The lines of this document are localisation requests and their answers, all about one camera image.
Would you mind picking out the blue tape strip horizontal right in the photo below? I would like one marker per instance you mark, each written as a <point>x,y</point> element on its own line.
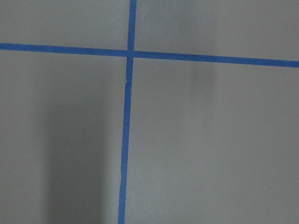
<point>148,55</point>

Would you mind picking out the blue tape strip vertical right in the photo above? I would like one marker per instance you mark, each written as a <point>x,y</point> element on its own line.
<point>126,111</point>

